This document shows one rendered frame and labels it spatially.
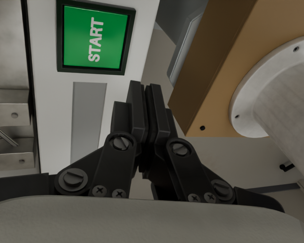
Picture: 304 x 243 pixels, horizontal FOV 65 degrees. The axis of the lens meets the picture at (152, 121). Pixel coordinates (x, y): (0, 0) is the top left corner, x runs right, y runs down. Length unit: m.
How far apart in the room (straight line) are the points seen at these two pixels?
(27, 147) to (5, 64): 0.11
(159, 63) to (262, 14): 1.10
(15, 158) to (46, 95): 0.15
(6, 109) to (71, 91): 0.10
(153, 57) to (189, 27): 0.98
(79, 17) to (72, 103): 0.08
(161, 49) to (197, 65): 0.99
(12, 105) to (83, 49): 0.13
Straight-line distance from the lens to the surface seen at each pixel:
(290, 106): 0.35
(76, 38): 0.20
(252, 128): 0.44
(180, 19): 0.58
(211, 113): 0.38
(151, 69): 1.40
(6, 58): 0.31
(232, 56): 0.33
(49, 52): 0.21
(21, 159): 0.37
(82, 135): 0.27
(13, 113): 0.31
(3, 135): 0.35
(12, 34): 0.29
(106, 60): 0.21
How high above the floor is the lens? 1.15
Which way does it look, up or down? 44 degrees down
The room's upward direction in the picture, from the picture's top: 156 degrees clockwise
